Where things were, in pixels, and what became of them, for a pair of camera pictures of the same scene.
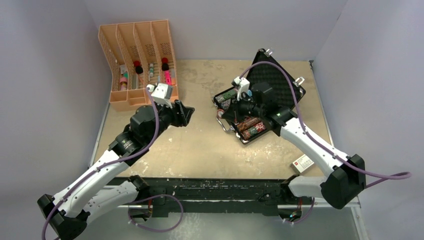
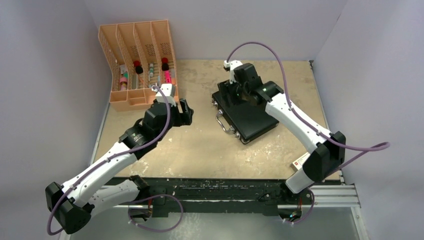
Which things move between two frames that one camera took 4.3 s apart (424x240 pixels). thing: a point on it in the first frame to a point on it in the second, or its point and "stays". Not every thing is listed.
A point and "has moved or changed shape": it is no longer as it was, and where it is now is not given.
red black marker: x=138 y=69 stays
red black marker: x=165 y=65 stays
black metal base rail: x=214 y=196 stays
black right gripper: x=234 y=108 to x=227 y=88
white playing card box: x=302 y=164 stays
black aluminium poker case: x=273 y=92 has moved or changed shape
